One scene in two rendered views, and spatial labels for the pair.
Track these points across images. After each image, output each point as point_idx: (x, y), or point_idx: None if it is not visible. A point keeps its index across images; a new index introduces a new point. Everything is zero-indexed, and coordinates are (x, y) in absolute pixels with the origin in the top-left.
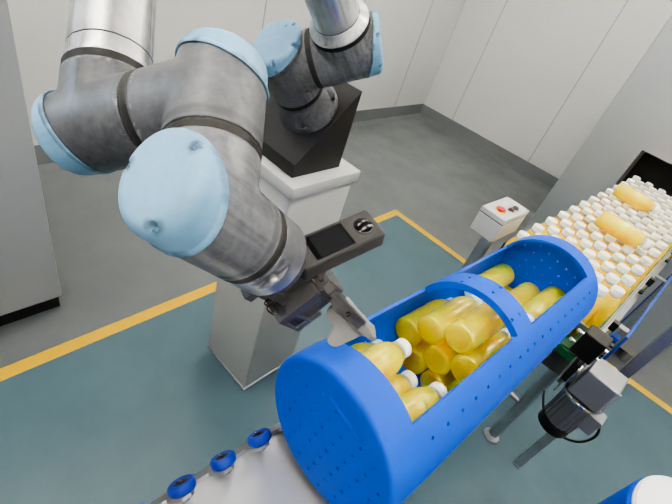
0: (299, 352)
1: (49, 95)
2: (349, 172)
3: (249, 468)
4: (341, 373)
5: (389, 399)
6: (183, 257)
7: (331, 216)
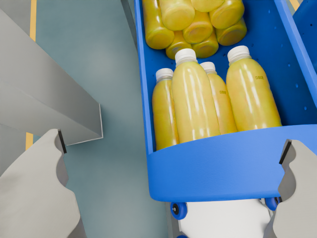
0: (161, 191)
1: None
2: None
3: (191, 220)
4: (249, 189)
5: (309, 142)
6: None
7: (5, 25)
